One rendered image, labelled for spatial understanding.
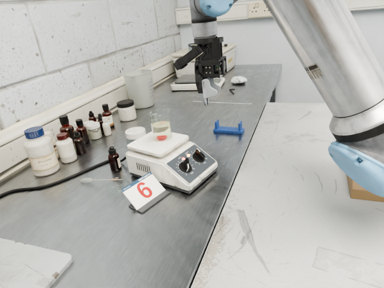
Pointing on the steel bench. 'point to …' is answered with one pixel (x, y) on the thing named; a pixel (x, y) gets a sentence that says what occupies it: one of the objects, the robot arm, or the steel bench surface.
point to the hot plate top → (145, 141)
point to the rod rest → (228, 128)
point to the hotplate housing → (164, 176)
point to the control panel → (199, 167)
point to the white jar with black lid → (126, 110)
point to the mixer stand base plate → (30, 265)
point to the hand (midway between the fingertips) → (204, 101)
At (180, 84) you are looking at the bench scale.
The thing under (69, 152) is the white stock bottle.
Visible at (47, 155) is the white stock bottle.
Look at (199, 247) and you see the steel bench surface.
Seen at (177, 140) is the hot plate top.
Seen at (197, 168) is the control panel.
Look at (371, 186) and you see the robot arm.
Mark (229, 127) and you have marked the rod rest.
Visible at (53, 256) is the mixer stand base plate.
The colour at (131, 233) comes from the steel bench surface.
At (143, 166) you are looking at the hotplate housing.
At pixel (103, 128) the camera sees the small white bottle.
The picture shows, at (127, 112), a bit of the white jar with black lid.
